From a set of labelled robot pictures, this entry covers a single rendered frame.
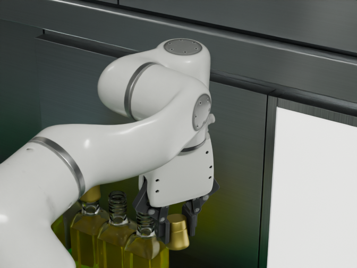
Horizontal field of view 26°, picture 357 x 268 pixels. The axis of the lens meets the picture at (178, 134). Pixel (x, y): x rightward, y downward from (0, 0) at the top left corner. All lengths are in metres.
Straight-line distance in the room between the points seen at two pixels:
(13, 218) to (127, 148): 0.15
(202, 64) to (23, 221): 0.33
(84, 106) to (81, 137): 0.54
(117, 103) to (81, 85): 0.43
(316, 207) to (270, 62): 0.23
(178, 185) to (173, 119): 0.22
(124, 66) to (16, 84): 0.62
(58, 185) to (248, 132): 0.45
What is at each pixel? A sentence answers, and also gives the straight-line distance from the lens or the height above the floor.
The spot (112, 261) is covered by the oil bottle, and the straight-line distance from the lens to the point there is 1.28.
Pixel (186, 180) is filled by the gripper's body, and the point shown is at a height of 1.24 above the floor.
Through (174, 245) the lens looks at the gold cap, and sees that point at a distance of 1.14.
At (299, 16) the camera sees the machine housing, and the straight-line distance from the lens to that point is 1.13.
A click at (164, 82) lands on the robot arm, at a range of 0.91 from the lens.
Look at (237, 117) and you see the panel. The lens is 1.20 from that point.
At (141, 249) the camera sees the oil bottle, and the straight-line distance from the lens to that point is 1.22.
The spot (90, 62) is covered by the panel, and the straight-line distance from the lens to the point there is 1.34.
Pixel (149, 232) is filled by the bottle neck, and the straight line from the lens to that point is 1.22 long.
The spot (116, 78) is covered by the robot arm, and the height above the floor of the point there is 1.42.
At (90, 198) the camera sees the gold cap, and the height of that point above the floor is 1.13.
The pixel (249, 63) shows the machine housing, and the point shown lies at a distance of 1.16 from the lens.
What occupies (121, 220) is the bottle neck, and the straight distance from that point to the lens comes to 1.25.
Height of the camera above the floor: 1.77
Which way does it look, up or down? 26 degrees down
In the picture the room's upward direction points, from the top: straight up
